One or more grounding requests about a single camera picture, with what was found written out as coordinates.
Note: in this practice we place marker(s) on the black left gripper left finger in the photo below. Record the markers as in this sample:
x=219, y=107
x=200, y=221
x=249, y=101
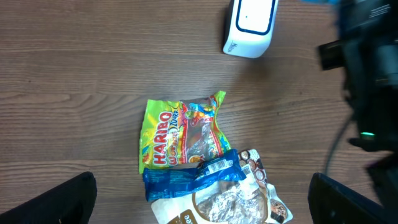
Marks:
x=70, y=202

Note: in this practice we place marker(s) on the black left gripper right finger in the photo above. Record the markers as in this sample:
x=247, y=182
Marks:
x=332, y=202

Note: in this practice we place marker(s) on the beige mushroom snack bag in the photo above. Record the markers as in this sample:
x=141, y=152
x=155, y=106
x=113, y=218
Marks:
x=252, y=200

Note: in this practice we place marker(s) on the dark blue snack packet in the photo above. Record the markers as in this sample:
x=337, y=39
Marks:
x=172, y=183

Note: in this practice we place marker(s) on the green Haribo candy bag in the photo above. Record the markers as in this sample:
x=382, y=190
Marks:
x=181, y=132

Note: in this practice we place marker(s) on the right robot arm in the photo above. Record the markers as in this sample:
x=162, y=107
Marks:
x=367, y=51

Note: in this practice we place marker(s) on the white barcode scanner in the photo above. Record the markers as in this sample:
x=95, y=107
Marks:
x=249, y=27

